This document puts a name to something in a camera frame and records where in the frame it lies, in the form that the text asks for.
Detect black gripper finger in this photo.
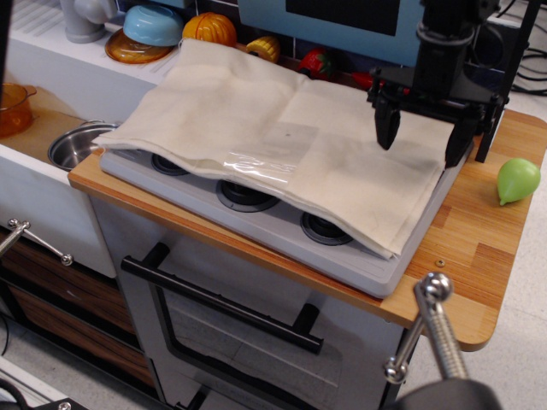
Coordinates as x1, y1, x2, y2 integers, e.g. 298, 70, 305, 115
444, 116, 480, 167
374, 96, 401, 150

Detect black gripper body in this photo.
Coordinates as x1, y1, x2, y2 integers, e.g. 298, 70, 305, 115
368, 32, 503, 122

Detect cream cloth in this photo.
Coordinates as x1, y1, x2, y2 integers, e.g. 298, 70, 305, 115
97, 39, 452, 257

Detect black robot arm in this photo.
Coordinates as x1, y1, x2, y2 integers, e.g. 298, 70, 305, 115
368, 1, 503, 167

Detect red toy chili pepper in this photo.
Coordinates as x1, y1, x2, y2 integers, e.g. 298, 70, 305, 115
351, 72, 385, 91

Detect green toy pear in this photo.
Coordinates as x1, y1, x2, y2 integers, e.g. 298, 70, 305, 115
497, 158, 541, 206

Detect red toy strawberry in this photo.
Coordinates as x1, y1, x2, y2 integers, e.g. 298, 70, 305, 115
297, 47, 336, 81

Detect black right stove knob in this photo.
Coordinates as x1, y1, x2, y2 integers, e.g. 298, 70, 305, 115
300, 213, 353, 246

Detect black stove knob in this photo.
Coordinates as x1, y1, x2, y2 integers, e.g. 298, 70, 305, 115
300, 213, 353, 246
151, 154, 188, 176
216, 180, 279, 213

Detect yellow toy corn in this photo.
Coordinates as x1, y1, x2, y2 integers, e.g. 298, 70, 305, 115
246, 36, 281, 64

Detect silver clamp screw right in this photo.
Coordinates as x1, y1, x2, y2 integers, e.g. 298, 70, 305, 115
383, 272, 501, 410

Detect silver clamp screw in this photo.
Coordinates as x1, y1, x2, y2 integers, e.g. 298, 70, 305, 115
0, 218, 74, 267
383, 272, 501, 410

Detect grey toy stove top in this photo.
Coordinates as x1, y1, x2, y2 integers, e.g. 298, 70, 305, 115
99, 149, 460, 298

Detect black middle stove knob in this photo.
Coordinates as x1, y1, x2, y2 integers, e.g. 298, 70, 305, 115
216, 180, 279, 213

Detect orange toy pumpkin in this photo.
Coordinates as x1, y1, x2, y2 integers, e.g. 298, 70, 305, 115
182, 12, 238, 47

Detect black left stove knob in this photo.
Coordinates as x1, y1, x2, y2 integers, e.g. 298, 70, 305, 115
151, 154, 188, 176

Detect light blue bowl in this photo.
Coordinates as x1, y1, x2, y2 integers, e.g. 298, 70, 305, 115
123, 4, 184, 47

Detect orange transparent plate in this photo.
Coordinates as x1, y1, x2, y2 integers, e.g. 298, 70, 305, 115
104, 29, 174, 65

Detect white toy oven door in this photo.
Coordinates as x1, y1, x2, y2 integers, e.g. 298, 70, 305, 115
113, 232, 403, 409

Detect grey toy faucet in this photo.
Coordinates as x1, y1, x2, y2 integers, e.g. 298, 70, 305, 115
60, 0, 118, 44

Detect stainless steel pot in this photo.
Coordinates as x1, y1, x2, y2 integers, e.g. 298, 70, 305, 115
48, 120, 118, 172

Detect white toy sink unit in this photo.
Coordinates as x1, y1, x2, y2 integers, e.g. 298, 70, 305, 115
1, 1, 178, 278

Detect wooden drawer cabinet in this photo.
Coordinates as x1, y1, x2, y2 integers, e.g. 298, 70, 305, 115
1, 238, 161, 400

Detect orange transparent pot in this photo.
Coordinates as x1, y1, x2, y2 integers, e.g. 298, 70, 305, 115
1, 83, 37, 138

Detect silver clamp screw left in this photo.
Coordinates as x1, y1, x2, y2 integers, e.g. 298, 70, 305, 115
0, 218, 74, 267

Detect black cables on floor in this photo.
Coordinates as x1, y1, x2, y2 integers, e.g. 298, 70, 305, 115
473, 0, 547, 96

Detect black vertical frame post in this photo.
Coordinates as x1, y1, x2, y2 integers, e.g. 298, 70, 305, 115
475, 1, 542, 163

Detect black oven door handle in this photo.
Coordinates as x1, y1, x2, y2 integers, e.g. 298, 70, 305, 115
121, 243, 323, 354

